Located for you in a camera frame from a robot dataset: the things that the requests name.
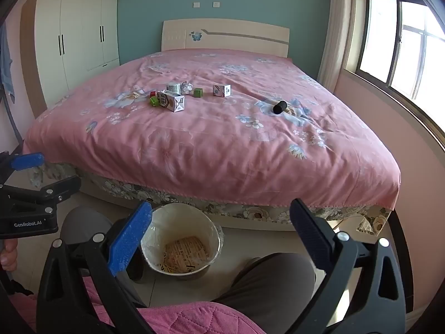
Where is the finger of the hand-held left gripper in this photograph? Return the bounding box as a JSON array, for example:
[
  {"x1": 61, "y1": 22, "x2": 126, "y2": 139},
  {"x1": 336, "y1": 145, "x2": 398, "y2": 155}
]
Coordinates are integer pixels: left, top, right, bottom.
[
  {"x1": 0, "y1": 176, "x2": 81, "y2": 213},
  {"x1": 0, "y1": 151, "x2": 45, "y2": 186}
]

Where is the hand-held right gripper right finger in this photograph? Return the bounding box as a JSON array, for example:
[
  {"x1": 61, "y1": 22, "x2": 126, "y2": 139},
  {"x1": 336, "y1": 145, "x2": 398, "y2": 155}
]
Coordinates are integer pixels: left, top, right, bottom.
[{"x1": 290, "y1": 198, "x2": 407, "y2": 334}]

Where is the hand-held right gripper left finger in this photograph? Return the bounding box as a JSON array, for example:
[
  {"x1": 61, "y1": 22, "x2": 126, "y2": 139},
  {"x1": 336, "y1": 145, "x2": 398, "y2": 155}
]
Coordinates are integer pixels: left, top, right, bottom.
[{"x1": 36, "y1": 201, "x2": 154, "y2": 334}]

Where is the white lined trash bin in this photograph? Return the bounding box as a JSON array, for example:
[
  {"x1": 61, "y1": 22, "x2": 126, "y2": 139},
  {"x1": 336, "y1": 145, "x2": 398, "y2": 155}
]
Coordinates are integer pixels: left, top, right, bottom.
[{"x1": 140, "y1": 202, "x2": 225, "y2": 282}]

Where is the long printed carton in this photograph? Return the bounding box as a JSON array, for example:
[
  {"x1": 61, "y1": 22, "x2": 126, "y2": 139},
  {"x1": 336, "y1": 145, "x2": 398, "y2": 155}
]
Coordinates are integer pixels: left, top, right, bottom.
[{"x1": 156, "y1": 90, "x2": 186, "y2": 113}]

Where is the person's left hand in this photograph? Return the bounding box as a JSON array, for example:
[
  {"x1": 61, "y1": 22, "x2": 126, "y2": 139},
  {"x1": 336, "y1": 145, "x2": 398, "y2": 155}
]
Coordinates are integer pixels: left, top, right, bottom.
[{"x1": 0, "y1": 240, "x2": 19, "y2": 272}]

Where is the brown printed paper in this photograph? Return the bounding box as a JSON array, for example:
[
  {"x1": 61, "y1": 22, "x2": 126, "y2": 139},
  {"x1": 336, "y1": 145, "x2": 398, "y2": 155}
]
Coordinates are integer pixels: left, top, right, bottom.
[{"x1": 163, "y1": 236, "x2": 211, "y2": 274}]

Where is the blue hanging cloth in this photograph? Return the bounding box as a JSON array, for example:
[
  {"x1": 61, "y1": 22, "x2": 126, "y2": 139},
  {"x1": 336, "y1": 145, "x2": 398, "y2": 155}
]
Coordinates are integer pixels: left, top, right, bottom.
[{"x1": 0, "y1": 24, "x2": 15, "y2": 104}]

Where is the pink quilted jacket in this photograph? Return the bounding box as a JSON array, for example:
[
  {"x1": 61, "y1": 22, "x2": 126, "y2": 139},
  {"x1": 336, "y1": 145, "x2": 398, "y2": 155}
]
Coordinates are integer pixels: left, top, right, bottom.
[{"x1": 7, "y1": 278, "x2": 268, "y2": 334}]

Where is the pink floral bedspread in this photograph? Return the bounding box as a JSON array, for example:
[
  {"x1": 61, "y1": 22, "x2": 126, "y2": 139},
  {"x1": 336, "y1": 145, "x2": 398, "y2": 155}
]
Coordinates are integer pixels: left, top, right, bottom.
[{"x1": 23, "y1": 49, "x2": 402, "y2": 211}]

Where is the white wardrobe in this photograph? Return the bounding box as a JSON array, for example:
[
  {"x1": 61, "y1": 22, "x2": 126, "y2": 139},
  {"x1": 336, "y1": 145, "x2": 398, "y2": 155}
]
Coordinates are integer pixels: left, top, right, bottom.
[{"x1": 34, "y1": 0, "x2": 120, "y2": 107}]

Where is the cream bed headboard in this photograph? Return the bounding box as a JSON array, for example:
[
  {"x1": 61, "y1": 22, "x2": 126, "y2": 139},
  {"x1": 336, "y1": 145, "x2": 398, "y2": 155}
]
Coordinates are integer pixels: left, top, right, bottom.
[{"x1": 161, "y1": 18, "x2": 290, "y2": 58}]

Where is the dark framed window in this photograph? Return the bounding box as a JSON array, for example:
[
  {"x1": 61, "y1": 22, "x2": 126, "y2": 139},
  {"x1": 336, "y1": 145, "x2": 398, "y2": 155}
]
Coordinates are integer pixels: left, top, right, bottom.
[{"x1": 342, "y1": 0, "x2": 445, "y2": 133}]

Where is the pale curtain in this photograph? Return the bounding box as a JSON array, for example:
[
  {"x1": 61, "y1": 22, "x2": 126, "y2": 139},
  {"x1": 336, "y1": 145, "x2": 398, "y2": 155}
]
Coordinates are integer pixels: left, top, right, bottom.
[{"x1": 317, "y1": 0, "x2": 371, "y2": 93}]

